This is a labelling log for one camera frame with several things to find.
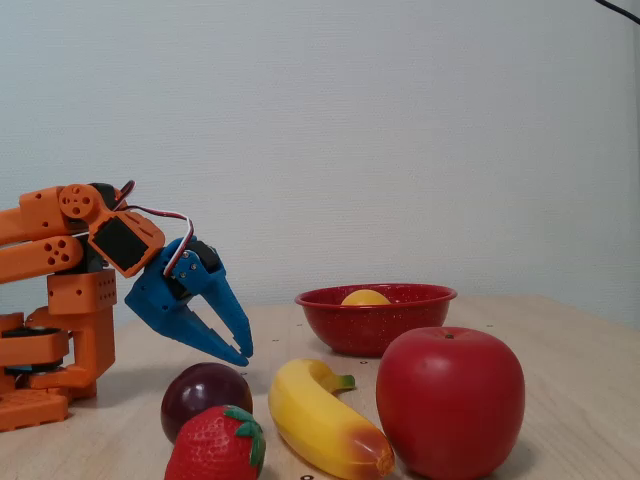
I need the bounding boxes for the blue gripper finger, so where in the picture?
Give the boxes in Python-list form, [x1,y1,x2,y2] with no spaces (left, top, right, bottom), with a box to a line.
[164,252,254,359]
[169,305,250,368]

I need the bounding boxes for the yellow banana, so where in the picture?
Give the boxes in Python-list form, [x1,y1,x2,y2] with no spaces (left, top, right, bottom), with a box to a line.
[267,358,396,480]

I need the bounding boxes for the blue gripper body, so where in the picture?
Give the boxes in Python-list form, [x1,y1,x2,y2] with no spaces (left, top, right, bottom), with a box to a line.
[123,239,224,341]

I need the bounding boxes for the red strawberry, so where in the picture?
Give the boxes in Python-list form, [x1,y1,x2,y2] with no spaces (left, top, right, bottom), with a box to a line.
[164,404,267,480]

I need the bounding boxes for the dark purple plum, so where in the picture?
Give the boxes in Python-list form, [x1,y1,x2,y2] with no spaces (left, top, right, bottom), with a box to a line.
[160,362,254,445]

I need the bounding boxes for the red speckled bowl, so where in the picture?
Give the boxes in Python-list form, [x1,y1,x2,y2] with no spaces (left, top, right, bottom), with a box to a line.
[293,283,458,358]

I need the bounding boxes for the thin black cable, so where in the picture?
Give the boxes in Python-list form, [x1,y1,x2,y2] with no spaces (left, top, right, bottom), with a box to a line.
[594,0,640,25]

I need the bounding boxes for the red white black servo cable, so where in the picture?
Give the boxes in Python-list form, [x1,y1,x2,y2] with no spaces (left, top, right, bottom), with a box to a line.
[113,179,137,207]
[122,204,196,276]

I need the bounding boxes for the red apple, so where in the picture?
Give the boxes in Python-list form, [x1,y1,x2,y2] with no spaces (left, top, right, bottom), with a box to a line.
[375,326,526,480]

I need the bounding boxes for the yellow orange peach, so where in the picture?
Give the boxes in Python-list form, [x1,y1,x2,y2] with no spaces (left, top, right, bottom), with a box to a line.
[340,289,392,307]

